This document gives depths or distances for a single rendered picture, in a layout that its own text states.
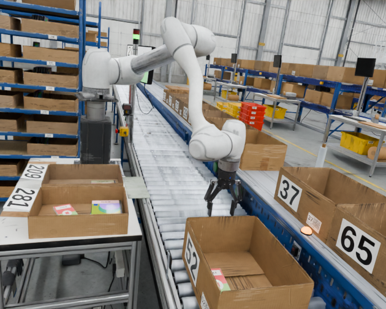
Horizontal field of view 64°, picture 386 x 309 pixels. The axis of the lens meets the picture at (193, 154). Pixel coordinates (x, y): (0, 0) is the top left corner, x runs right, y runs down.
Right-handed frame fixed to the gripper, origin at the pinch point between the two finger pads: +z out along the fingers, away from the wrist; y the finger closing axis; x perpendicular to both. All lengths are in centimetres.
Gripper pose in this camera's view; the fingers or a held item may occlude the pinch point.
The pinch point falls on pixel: (220, 211)
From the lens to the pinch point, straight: 141.4
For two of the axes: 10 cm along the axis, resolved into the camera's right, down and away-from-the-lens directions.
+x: 2.6, 3.1, -9.1
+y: -9.6, -0.3, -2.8
